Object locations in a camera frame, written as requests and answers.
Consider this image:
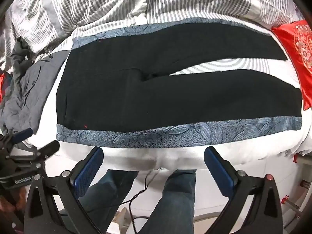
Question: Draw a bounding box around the dark grey garment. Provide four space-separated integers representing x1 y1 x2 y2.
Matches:
11 36 35 77

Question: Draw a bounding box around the grey jacket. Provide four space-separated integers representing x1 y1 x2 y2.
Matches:
1 51 70 134

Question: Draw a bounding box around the black blanket with blue border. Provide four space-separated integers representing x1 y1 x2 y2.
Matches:
56 18 302 148

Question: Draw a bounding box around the person leg in jeans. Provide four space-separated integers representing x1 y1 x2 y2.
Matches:
139 170 196 234
79 170 138 233

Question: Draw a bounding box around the grey white striped duvet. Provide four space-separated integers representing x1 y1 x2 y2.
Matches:
1 0 302 73

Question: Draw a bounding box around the white striped mattress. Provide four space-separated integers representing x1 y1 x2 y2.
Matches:
28 70 311 171

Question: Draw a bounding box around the black cable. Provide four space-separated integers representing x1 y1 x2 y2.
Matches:
127 169 157 234

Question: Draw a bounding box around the red embroidered pillow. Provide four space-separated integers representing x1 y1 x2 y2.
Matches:
271 20 312 110

